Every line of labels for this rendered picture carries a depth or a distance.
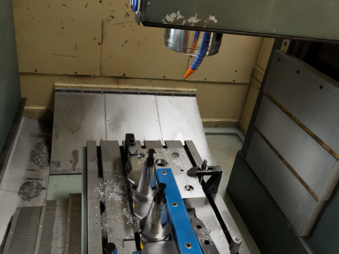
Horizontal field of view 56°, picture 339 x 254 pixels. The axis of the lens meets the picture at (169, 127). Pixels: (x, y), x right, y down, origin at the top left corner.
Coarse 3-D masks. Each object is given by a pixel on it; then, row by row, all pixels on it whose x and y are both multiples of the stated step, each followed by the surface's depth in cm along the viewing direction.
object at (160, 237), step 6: (144, 216) 65; (144, 222) 63; (144, 228) 62; (168, 228) 63; (144, 234) 61; (150, 234) 61; (156, 234) 61; (162, 234) 61; (168, 234) 62; (144, 240) 62; (150, 240) 61; (156, 240) 61; (162, 240) 61
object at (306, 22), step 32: (128, 0) 65; (160, 0) 50; (192, 0) 51; (224, 0) 52; (256, 0) 54; (288, 0) 55; (320, 0) 56; (224, 32) 56; (256, 32) 57; (288, 32) 58; (320, 32) 60
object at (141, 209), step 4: (136, 204) 69; (140, 204) 69; (144, 204) 69; (148, 204) 69; (136, 208) 68; (140, 208) 68; (144, 208) 68; (148, 208) 68; (136, 212) 67; (140, 212) 67; (144, 212) 67; (140, 216) 66; (168, 216) 67
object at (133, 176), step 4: (132, 172) 78; (136, 172) 78; (140, 172) 78; (128, 176) 76; (132, 176) 76; (136, 176) 76; (156, 176) 78; (132, 180) 75; (136, 180) 75; (156, 180) 76
